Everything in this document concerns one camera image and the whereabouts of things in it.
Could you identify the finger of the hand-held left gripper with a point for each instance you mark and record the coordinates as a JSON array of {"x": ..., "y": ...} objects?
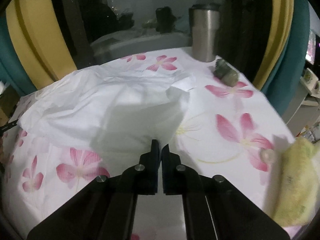
[{"x": 8, "y": 126}]

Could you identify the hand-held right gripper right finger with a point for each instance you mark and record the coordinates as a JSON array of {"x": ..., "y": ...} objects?
[{"x": 167, "y": 172}]

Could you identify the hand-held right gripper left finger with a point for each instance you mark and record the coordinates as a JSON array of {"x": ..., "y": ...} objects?
[{"x": 153, "y": 172}]

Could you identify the white garment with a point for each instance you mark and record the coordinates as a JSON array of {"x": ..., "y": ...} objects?
[{"x": 100, "y": 100}]

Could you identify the teal curtain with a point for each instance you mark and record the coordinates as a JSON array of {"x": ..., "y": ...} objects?
[
  {"x": 297, "y": 67},
  {"x": 15, "y": 67}
]

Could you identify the pink floral bedsheet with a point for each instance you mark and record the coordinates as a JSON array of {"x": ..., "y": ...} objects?
[{"x": 212, "y": 120}]

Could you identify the white paper tag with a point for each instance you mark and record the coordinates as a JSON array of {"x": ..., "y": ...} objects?
[{"x": 186, "y": 83}]

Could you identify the yellow curtain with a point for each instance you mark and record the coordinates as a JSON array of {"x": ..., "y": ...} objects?
[
  {"x": 37, "y": 30},
  {"x": 277, "y": 30}
]

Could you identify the green stone figurine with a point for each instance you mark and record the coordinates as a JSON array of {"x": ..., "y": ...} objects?
[{"x": 223, "y": 73}]

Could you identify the yellow-green cloth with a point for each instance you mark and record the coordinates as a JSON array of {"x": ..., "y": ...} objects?
[{"x": 297, "y": 180}]

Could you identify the stainless steel tumbler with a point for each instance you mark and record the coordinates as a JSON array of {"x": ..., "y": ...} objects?
[{"x": 203, "y": 35}]

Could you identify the white shelf unit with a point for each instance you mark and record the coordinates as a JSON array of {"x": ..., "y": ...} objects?
[{"x": 307, "y": 100}]

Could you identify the dark glass window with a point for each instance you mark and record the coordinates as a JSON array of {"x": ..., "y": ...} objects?
[{"x": 150, "y": 5}]

